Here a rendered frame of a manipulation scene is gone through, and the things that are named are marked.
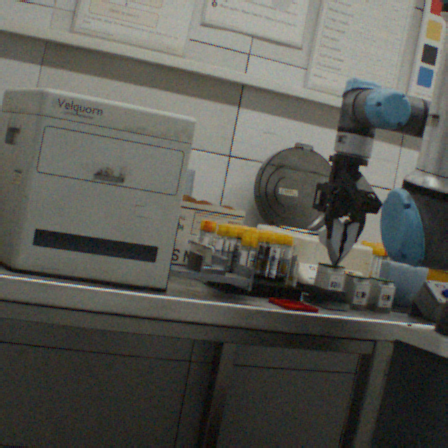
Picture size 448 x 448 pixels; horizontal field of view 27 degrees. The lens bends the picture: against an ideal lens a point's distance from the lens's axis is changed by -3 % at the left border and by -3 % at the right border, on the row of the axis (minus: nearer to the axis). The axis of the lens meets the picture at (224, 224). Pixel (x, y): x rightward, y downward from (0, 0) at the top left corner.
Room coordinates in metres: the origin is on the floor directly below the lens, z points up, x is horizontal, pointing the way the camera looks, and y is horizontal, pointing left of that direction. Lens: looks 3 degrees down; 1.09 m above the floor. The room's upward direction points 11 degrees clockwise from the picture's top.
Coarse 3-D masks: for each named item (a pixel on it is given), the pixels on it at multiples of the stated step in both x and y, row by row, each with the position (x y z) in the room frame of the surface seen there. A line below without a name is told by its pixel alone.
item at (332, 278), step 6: (318, 264) 1.88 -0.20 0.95; (318, 270) 1.88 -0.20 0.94; (324, 270) 1.86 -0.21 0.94; (330, 270) 1.85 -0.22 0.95; (336, 270) 1.86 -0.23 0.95; (342, 270) 1.87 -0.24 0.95; (318, 276) 1.87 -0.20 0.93; (324, 276) 1.86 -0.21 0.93; (330, 276) 1.85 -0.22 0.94; (336, 276) 1.85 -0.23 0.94; (342, 276) 1.86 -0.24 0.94; (318, 282) 1.87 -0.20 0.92; (324, 282) 1.85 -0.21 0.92; (330, 282) 1.85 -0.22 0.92; (336, 282) 1.85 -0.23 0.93; (342, 282) 1.86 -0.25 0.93; (330, 288) 1.85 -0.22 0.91; (336, 288) 1.85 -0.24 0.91; (342, 288) 1.86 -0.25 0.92
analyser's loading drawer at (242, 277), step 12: (192, 252) 1.71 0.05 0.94; (192, 264) 1.71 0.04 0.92; (204, 264) 1.74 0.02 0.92; (216, 264) 1.72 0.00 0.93; (240, 264) 1.76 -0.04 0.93; (180, 276) 1.66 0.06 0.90; (192, 276) 1.67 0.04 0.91; (204, 276) 1.67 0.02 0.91; (216, 276) 1.68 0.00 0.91; (228, 276) 1.70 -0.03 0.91; (240, 276) 1.74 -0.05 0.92; (252, 276) 1.72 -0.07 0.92
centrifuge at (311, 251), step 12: (264, 228) 2.21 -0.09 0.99; (276, 228) 2.18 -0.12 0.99; (288, 228) 2.29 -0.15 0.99; (300, 228) 2.32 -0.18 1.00; (300, 240) 2.10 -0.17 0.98; (312, 240) 2.10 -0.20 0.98; (300, 252) 2.10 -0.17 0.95; (312, 252) 2.10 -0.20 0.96; (324, 252) 2.11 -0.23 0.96; (360, 252) 2.14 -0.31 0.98; (372, 252) 2.19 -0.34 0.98; (300, 264) 2.09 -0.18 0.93; (312, 264) 2.10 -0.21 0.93; (348, 264) 2.13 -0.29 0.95; (360, 264) 2.14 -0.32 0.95; (300, 276) 2.06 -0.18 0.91; (312, 276) 2.06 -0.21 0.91
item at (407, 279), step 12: (384, 264) 2.02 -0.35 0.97; (396, 264) 2.00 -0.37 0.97; (384, 276) 2.01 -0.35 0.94; (396, 276) 2.00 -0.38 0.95; (408, 276) 2.01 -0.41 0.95; (420, 276) 2.02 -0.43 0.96; (396, 288) 2.00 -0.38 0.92; (408, 288) 2.01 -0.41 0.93; (396, 300) 2.00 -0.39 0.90; (408, 300) 2.02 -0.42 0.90
